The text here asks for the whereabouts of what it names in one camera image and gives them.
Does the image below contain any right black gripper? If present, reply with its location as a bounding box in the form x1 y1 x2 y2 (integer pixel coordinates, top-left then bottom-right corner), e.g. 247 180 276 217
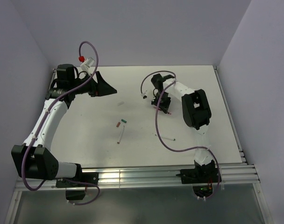
151 91 170 113

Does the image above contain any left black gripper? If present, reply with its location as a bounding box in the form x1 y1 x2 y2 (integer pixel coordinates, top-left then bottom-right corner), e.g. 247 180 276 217
70 71 116 98

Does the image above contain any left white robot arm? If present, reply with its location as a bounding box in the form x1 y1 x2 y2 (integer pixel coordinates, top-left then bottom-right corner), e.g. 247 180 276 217
11 64 117 186

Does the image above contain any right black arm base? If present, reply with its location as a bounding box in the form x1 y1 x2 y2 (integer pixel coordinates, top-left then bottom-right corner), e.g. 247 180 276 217
176 168 222 197

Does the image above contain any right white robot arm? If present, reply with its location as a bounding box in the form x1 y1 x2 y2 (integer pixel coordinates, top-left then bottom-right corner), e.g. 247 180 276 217
151 72 219 182

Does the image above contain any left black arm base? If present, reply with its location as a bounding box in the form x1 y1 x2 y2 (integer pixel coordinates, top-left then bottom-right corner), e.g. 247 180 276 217
55 171 99 201

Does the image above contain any white green-tip pen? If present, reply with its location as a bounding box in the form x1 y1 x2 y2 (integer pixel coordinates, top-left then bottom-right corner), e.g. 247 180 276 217
155 134 176 141

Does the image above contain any white brown-tip pen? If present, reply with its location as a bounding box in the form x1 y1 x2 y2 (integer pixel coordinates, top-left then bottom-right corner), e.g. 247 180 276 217
117 126 125 144

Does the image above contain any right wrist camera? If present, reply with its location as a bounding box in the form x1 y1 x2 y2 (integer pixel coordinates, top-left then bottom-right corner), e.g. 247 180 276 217
141 91 149 99

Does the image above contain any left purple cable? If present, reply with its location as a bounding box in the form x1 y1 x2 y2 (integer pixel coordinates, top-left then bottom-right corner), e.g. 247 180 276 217
21 41 101 206

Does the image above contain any aluminium rail frame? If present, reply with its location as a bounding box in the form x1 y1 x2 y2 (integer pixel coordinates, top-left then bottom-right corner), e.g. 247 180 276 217
6 65 273 224

